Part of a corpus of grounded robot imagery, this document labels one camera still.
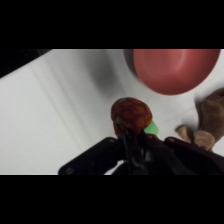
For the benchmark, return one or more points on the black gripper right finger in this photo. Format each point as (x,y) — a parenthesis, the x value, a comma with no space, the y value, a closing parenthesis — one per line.
(186,158)

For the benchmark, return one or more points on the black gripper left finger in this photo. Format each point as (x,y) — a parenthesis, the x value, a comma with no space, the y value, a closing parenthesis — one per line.
(93,158)

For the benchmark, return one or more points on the red patterned ball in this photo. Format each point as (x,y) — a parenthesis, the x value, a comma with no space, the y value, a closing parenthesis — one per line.
(131,115)

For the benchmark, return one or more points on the pink bowl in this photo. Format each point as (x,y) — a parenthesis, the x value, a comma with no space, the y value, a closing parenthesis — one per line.
(176,71)

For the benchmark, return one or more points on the brown moose plush toy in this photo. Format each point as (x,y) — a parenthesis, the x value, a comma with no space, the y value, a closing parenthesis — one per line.
(208,120)

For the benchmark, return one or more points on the green wedge block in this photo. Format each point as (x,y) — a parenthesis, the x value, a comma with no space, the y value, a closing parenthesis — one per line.
(152,128)

